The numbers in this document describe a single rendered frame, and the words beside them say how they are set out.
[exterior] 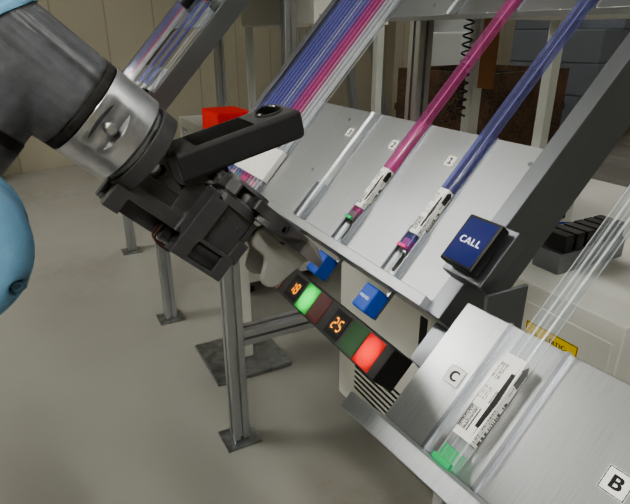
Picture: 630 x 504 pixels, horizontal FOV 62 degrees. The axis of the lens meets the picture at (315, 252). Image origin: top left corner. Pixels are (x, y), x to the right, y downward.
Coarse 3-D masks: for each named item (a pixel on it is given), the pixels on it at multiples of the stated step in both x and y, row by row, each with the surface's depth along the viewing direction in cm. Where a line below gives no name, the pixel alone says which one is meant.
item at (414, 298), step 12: (276, 204) 78; (288, 216) 74; (300, 228) 72; (312, 228) 69; (324, 240) 66; (336, 240) 64; (336, 252) 65; (348, 252) 61; (360, 264) 59; (372, 264) 58; (372, 276) 59; (384, 276) 56; (396, 288) 54; (408, 288) 52; (408, 300) 54; (420, 300) 51
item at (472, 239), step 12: (468, 228) 48; (480, 228) 47; (492, 228) 46; (456, 240) 48; (468, 240) 47; (480, 240) 46; (456, 252) 48; (468, 252) 47; (480, 252) 46; (468, 264) 46
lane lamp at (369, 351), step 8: (368, 336) 57; (368, 344) 56; (376, 344) 56; (384, 344) 55; (360, 352) 57; (368, 352) 56; (376, 352) 55; (360, 360) 56; (368, 360) 55; (368, 368) 55
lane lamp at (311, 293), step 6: (306, 288) 68; (312, 288) 68; (306, 294) 68; (312, 294) 67; (318, 294) 66; (300, 300) 68; (306, 300) 67; (312, 300) 66; (300, 306) 67; (306, 306) 67
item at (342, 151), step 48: (336, 144) 80; (384, 144) 71; (432, 144) 65; (288, 192) 82; (336, 192) 73; (384, 192) 66; (432, 192) 60; (480, 192) 56; (384, 240) 62; (432, 240) 57; (432, 288) 53
